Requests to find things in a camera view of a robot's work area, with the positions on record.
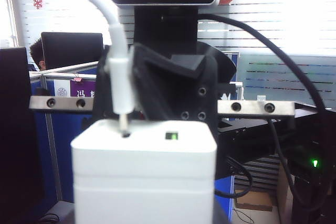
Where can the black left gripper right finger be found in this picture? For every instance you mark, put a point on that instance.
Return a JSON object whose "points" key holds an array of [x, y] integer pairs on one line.
{"points": [[218, 217]]}

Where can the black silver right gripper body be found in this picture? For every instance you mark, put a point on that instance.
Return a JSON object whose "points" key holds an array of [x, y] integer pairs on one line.
{"points": [[257, 109]]}

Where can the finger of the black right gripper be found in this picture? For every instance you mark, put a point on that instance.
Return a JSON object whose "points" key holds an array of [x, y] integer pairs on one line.
{"points": [[101, 95], [183, 95]]}

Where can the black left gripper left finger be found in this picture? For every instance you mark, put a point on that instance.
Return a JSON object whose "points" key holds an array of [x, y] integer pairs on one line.
{"points": [[70, 220]]}

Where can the white charging base block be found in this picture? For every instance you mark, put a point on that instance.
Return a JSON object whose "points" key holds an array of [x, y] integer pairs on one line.
{"points": [[144, 176]]}

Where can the pink binder clip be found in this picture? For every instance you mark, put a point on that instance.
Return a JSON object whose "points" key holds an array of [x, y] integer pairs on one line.
{"points": [[77, 79]]}

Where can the brown cardboard box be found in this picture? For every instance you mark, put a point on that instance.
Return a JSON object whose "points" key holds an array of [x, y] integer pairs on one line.
{"points": [[252, 200]]}

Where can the white purple name sign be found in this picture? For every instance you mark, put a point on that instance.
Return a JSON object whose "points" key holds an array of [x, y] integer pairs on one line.
{"points": [[63, 91]]}

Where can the glass board with coloured lines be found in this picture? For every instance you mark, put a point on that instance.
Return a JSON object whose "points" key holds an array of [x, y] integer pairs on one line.
{"points": [[288, 77]]}

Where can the black office monitor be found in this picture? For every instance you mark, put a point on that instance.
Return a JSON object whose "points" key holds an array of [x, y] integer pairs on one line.
{"points": [[73, 51]]}

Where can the blue partition panel with sign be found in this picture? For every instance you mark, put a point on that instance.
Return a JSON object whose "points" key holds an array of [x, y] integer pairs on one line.
{"points": [[68, 155]]}

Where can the person with short dark hair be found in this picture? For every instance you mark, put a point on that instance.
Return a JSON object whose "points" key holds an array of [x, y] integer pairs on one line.
{"points": [[36, 51]]}

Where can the black ASUS computer monitor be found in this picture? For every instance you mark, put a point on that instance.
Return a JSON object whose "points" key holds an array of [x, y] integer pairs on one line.
{"points": [[13, 129]]}

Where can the white window blinds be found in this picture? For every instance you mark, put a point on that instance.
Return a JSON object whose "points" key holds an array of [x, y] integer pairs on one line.
{"points": [[275, 11]]}

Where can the red snowflake sticker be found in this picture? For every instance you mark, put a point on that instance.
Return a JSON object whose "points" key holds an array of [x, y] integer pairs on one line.
{"points": [[38, 2]]}

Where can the silver partition post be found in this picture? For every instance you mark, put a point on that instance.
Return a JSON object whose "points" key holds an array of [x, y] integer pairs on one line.
{"points": [[52, 142]]}

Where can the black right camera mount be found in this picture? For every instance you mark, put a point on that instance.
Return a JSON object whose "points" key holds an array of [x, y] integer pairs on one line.
{"points": [[165, 27]]}

